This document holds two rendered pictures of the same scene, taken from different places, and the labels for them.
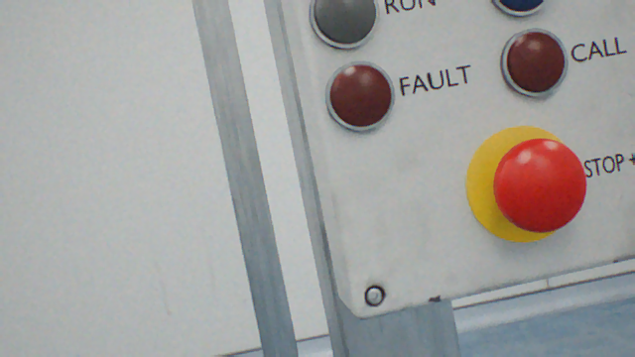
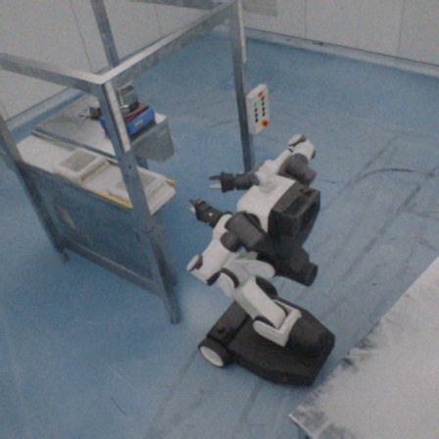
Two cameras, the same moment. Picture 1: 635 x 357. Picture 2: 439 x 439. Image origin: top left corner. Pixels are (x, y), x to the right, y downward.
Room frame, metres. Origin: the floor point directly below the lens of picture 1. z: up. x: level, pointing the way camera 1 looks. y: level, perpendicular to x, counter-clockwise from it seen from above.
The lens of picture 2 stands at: (-1.36, 1.89, 2.50)
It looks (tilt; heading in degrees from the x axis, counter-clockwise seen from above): 42 degrees down; 319
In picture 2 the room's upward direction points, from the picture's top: 9 degrees counter-clockwise
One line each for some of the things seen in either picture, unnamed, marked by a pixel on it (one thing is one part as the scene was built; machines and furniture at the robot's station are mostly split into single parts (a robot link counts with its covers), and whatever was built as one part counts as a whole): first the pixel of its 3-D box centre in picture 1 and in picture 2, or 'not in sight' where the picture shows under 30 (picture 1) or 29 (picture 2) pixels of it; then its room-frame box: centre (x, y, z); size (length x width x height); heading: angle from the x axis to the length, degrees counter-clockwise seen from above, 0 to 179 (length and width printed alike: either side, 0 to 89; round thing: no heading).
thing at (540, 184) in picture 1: (528, 184); not in sight; (0.39, -0.09, 0.91); 0.04 x 0.04 x 0.04; 8
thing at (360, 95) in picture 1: (360, 95); not in sight; (0.38, -0.02, 0.96); 0.03 x 0.01 x 0.03; 98
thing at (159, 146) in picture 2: not in sight; (150, 138); (0.53, 0.66, 1.17); 0.22 x 0.11 x 0.20; 8
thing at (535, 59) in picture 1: (536, 61); not in sight; (0.39, -0.10, 0.96); 0.03 x 0.01 x 0.03; 98
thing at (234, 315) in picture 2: not in sight; (273, 328); (-0.27, 0.70, 0.19); 0.64 x 0.52 x 0.33; 8
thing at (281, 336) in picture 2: not in sight; (277, 321); (-0.30, 0.69, 0.28); 0.21 x 0.20 x 0.13; 8
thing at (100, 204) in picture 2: not in sight; (81, 176); (1.08, 0.86, 0.80); 1.30 x 0.29 x 0.10; 8
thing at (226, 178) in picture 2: not in sight; (232, 181); (0.06, 0.55, 1.01); 0.12 x 0.10 x 0.13; 40
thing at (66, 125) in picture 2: not in sight; (100, 124); (0.71, 0.83, 1.28); 0.62 x 0.38 x 0.04; 8
